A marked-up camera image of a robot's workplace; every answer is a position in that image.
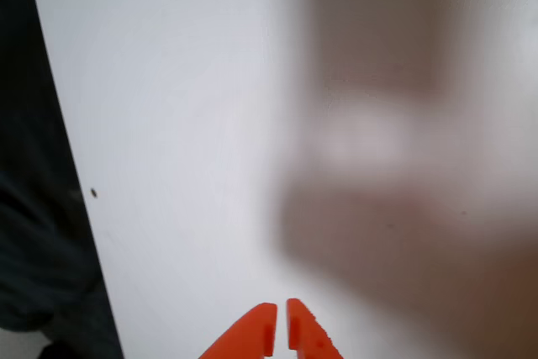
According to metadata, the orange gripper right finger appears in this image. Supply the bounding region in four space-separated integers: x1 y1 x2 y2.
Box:
287 298 345 359

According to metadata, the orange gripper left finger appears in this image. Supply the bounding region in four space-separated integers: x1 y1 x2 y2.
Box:
197 302 278 359

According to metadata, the white fabric sheet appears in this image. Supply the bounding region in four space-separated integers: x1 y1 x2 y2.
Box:
0 325 54 359

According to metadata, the person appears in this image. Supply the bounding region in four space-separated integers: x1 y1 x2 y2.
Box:
0 0 126 359

